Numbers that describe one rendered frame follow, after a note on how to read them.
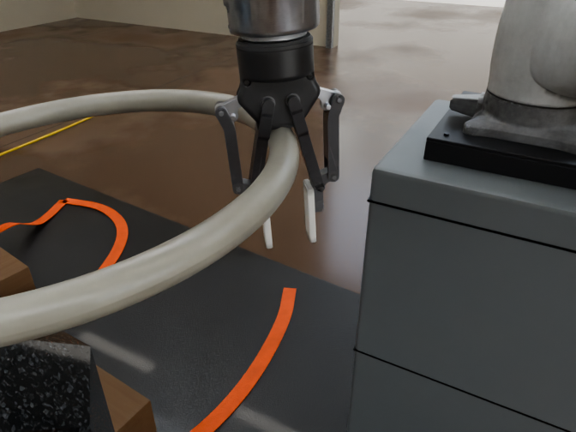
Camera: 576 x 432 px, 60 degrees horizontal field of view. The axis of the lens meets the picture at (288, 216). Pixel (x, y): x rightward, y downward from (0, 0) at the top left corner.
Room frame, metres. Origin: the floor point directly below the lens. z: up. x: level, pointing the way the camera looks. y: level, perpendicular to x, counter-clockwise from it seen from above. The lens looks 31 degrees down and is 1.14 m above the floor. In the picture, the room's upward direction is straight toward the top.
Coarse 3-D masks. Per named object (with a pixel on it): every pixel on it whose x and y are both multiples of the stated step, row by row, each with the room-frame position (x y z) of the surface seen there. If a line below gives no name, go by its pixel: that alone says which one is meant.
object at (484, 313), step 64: (384, 192) 0.69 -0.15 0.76; (448, 192) 0.65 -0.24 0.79; (512, 192) 0.62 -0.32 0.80; (384, 256) 0.69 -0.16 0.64; (448, 256) 0.64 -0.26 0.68; (512, 256) 0.60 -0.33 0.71; (384, 320) 0.68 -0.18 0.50; (448, 320) 0.63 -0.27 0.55; (512, 320) 0.58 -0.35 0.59; (384, 384) 0.67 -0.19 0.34; (448, 384) 0.62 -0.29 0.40; (512, 384) 0.57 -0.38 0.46
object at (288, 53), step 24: (240, 48) 0.48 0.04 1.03; (264, 48) 0.46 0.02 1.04; (288, 48) 0.46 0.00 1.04; (312, 48) 0.49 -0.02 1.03; (240, 72) 0.48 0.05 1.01; (264, 72) 0.46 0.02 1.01; (288, 72) 0.46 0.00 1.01; (312, 72) 0.49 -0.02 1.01; (240, 96) 0.48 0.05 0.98; (264, 96) 0.48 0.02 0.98; (288, 96) 0.49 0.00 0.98; (312, 96) 0.49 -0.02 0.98; (288, 120) 0.49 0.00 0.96
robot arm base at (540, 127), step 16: (464, 96) 0.84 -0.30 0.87; (480, 96) 0.82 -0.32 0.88; (464, 112) 0.82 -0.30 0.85; (480, 112) 0.79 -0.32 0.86; (496, 112) 0.75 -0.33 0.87; (512, 112) 0.73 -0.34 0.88; (528, 112) 0.72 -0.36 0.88; (544, 112) 0.71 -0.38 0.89; (560, 112) 0.71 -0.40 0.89; (464, 128) 0.76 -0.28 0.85; (480, 128) 0.74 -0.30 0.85; (496, 128) 0.73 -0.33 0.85; (512, 128) 0.73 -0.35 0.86; (528, 128) 0.72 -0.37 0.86; (544, 128) 0.71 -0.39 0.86; (560, 128) 0.71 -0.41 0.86; (528, 144) 0.71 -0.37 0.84; (544, 144) 0.70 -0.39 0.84; (560, 144) 0.69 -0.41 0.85
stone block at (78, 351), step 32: (0, 352) 0.43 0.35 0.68; (32, 352) 0.46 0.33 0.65; (64, 352) 0.50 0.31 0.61; (0, 384) 0.40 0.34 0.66; (32, 384) 0.43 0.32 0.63; (64, 384) 0.46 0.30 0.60; (96, 384) 0.51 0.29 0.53; (0, 416) 0.37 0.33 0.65; (32, 416) 0.39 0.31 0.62; (64, 416) 0.42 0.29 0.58; (96, 416) 0.47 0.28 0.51
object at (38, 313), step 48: (96, 96) 0.67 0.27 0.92; (144, 96) 0.67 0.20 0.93; (192, 96) 0.64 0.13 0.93; (288, 144) 0.44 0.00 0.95; (288, 192) 0.38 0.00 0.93; (192, 240) 0.28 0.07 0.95; (240, 240) 0.31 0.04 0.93; (48, 288) 0.24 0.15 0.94; (96, 288) 0.24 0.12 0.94; (144, 288) 0.25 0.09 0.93; (0, 336) 0.21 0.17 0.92
